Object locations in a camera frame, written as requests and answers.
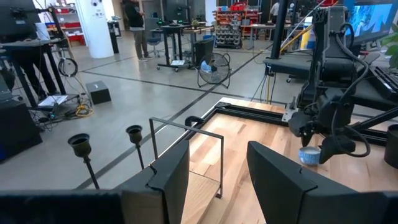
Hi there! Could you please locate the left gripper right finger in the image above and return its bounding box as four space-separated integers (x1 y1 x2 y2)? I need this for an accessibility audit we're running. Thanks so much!
246 141 398 224

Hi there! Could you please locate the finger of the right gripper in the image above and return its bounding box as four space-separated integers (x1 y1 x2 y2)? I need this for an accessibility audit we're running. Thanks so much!
318 136 357 166
288 111 315 148

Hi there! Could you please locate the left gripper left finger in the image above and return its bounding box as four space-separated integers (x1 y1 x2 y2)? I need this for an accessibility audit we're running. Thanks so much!
0 139 191 224

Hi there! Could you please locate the blue patterned candle tin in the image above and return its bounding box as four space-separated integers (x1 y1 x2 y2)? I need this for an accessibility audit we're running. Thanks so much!
298 146 322 166

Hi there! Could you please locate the short black candlestick holder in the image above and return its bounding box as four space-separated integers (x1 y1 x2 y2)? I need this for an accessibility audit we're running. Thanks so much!
125 124 146 170

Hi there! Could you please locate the tall black candlestick holder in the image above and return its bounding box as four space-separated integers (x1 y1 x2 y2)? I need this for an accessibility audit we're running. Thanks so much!
67 133 101 190

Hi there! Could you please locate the green potted plant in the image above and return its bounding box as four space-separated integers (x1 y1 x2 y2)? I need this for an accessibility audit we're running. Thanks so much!
381 23 398 169

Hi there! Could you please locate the black keyboard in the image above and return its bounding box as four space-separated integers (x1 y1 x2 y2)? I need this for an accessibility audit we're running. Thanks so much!
369 66 398 101

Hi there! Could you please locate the yellow bar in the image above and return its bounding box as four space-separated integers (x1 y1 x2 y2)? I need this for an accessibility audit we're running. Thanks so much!
279 24 314 54

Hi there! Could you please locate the black table clamp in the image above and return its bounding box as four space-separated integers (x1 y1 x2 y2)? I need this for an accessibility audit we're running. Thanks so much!
184 115 205 128

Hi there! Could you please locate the black floor fan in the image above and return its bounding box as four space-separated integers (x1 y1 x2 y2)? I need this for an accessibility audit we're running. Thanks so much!
197 52 233 90

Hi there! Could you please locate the shelving with red bins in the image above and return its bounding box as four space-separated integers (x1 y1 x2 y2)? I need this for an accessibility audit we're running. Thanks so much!
213 2 264 50

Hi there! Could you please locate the small black box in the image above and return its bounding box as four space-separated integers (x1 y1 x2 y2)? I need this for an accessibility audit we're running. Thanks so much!
85 80 112 105

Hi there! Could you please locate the black floor box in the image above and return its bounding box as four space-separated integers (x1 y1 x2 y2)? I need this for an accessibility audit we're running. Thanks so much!
194 37 216 68

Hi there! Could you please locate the white paper sheet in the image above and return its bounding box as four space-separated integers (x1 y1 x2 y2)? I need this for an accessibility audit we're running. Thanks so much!
37 95 69 108

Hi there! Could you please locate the black computer tower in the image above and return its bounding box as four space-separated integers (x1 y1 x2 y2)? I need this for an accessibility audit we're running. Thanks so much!
0 99 44 164

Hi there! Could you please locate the black standing table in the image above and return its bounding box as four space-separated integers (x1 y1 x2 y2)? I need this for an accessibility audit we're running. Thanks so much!
157 24 195 72

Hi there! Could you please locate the office chair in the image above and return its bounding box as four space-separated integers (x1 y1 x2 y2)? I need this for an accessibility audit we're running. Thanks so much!
146 30 162 58

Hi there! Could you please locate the white round pillar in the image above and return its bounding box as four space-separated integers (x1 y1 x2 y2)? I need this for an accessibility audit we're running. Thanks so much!
75 0 115 59

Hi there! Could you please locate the person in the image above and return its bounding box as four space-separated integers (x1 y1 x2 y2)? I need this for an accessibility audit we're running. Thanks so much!
124 0 154 62

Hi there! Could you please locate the black monitor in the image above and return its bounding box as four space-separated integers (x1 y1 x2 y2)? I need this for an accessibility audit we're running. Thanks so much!
0 0 38 43

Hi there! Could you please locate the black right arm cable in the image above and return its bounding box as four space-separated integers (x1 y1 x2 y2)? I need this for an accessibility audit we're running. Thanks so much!
331 22 371 158

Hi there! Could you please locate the wooden shelf with black frame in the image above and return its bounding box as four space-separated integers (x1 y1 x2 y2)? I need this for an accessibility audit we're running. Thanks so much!
149 117 224 224

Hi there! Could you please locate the black table frame rail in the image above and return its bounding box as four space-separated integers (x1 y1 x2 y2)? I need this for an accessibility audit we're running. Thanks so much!
178 101 398 149

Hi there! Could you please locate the black rig upright post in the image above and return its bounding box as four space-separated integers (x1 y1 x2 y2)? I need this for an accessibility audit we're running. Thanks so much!
269 0 290 60

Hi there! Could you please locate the yellow cable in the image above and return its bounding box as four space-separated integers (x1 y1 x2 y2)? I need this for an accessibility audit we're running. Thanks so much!
74 104 95 118

